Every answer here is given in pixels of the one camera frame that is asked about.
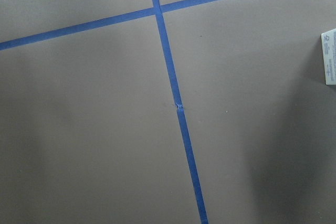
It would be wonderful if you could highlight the blue white milk carton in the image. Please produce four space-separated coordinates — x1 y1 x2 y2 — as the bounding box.
321 29 336 86

